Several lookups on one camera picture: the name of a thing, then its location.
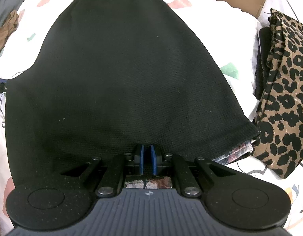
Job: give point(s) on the white printed bed sheet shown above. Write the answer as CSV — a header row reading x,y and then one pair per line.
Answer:
x,y
228,33

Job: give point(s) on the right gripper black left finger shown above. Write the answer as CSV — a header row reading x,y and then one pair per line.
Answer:
x,y
106,177

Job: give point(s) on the leopard print garment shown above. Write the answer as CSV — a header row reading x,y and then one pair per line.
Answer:
x,y
279,115

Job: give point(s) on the brown crumpled garment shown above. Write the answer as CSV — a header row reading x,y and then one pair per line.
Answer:
x,y
8,28

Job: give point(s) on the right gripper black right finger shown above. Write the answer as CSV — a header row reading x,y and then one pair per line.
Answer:
x,y
176,168

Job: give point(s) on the black knit shorts patterned sides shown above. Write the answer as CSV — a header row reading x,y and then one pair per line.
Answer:
x,y
111,76

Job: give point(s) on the black folded garment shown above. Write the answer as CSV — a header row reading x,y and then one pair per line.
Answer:
x,y
262,71

